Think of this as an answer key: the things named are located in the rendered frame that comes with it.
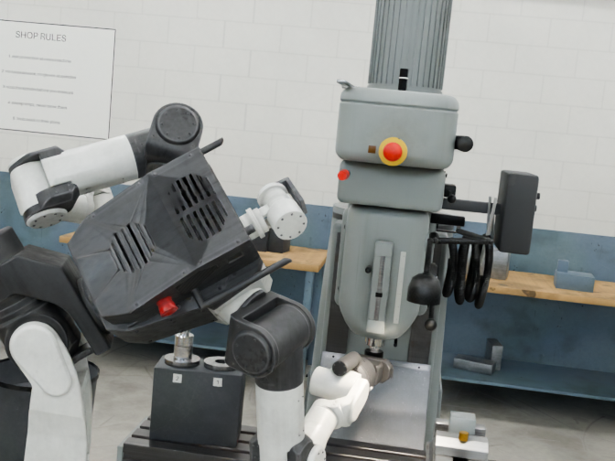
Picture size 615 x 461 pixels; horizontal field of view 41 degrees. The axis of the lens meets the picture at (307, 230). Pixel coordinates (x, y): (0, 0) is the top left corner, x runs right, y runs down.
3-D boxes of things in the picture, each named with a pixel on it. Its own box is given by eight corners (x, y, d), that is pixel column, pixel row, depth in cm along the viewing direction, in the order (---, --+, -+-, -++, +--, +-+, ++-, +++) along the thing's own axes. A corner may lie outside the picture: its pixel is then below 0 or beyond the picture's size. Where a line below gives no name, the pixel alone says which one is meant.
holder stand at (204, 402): (236, 448, 207) (242, 370, 204) (148, 439, 207) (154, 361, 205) (241, 430, 219) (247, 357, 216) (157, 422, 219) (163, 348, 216)
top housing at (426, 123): (453, 171, 175) (462, 95, 173) (330, 159, 178) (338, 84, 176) (446, 164, 222) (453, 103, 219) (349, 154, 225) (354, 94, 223)
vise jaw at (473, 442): (487, 462, 195) (489, 445, 195) (434, 454, 197) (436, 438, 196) (485, 452, 201) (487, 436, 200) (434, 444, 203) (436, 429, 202)
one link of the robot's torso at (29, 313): (-16, 328, 147) (44, 295, 148) (-1, 310, 160) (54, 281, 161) (23, 389, 150) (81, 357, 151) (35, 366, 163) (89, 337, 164)
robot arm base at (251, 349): (254, 396, 146) (282, 353, 141) (202, 349, 150) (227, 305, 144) (298, 363, 159) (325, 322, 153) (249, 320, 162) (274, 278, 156)
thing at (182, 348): (178, 360, 207) (179, 341, 207) (170, 355, 211) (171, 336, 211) (195, 359, 210) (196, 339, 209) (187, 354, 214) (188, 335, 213)
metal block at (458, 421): (472, 444, 201) (476, 420, 200) (447, 440, 202) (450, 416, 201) (471, 436, 206) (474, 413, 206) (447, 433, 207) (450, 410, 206)
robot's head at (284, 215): (259, 228, 155) (300, 205, 155) (242, 198, 162) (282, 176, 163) (271, 251, 159) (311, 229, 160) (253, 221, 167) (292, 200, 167)
